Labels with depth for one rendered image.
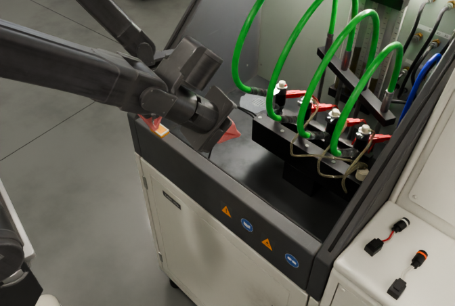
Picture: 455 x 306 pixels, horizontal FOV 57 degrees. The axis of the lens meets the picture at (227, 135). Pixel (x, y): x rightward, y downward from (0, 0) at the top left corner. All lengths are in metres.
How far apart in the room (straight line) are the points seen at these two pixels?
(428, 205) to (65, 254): 1.63
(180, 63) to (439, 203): 0.63
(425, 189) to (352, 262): 0.22
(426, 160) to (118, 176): 1.75
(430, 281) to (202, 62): 0.61
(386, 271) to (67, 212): 1.71
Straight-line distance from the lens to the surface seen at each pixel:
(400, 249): 0.96
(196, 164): 1.07
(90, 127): 2.71
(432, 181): 0.97
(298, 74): 1.44
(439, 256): 0.98
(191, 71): 0.63
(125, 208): 2.22
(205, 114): 0.68
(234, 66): 0.89
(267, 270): 1.13
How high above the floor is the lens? 1.74
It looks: 44 degrees down
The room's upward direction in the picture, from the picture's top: straight up
